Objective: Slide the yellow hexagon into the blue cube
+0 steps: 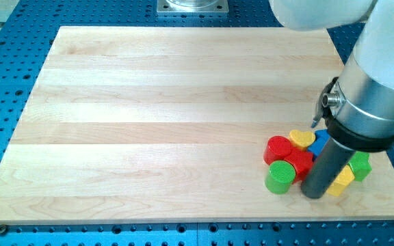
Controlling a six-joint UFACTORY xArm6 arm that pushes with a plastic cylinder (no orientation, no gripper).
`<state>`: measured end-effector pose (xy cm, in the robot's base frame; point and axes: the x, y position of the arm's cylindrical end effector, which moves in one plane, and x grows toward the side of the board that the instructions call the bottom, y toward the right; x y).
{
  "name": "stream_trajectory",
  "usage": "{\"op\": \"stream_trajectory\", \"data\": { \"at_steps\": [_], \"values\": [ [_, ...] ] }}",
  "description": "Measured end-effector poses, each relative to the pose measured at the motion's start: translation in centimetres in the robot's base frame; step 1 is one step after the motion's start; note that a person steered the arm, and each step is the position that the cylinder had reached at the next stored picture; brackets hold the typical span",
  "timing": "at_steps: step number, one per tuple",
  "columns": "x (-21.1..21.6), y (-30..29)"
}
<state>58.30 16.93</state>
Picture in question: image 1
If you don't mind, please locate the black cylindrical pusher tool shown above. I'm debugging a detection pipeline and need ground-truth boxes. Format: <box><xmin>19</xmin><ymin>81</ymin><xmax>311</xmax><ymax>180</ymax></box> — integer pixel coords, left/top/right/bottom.
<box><xmin>301</xmin><ymin>118</ymin><xmax>394</xmax><ymax>199</ymax></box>

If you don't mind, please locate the yellow hexagon block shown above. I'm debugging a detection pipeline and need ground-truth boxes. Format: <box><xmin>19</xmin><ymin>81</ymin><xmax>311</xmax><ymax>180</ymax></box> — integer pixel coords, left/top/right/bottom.
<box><xmin>326</xmin><ymin>165</ymin><xmax>355</xmax><ymax>197</ymax></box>

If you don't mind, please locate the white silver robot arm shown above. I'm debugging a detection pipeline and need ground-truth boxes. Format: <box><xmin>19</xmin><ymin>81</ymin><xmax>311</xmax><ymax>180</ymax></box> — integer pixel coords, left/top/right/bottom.
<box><xmin>270</xmin><ymin>0</ymin><xmax>394</xmax><ymax>199</ymax></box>

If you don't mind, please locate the blue cube block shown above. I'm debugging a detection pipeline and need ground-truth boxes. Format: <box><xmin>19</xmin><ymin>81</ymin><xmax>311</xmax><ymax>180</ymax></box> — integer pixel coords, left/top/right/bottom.
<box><xmin>307</xmin><ymin>129</ymin><xmax>330</xmax><ymax>160</ymax></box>

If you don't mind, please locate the red cube block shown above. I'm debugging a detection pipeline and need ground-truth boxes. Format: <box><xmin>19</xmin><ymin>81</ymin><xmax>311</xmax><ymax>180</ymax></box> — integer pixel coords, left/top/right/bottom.
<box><xmin>283</xmin><ymin>148</ymin><xmax>313</xmax><ymax>183</ymax></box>

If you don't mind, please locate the green star block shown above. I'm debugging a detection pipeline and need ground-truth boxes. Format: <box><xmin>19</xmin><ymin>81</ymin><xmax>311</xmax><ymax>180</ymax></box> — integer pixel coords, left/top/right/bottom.
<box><xmin>347</xmin><ymin>152</ymin><xmax>372</xmax><ymax>182</ymax></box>

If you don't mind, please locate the yellow heart block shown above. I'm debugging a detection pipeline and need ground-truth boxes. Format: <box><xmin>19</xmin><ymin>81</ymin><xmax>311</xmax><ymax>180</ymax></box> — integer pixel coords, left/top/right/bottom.
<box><xmin>289</xmin><ymin>129</ymin><xmax>316</xmax><ymax>151</ymax></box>

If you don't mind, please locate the red cylinder block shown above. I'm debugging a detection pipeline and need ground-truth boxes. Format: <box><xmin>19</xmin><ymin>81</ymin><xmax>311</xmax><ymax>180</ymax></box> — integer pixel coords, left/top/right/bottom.
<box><xmin>263</xmin><ymin>135</ymin><xmax>293</xmax><ymax>165</ymax></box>

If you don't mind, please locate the green cylinder block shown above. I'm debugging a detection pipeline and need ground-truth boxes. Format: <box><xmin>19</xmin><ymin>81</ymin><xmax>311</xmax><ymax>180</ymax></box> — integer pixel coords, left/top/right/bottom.
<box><xmin>265</xmin><ymin>161</ymin><xmax>296</xmax><ymax>194</ymax></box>

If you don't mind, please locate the light wooden board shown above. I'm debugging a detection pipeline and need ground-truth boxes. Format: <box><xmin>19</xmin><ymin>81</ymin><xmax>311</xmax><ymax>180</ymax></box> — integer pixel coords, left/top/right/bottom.
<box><xmin>0</xmin><ymin>27</ymin><xmax>394</xmax><ymax>225</ymax></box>

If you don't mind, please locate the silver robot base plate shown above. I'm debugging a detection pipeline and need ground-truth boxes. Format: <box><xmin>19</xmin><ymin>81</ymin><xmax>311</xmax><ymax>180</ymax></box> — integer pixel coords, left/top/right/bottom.
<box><xmin>157</xmin><ymin>0</ymin><xmax>229</xmax><ymax>14</ymax></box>

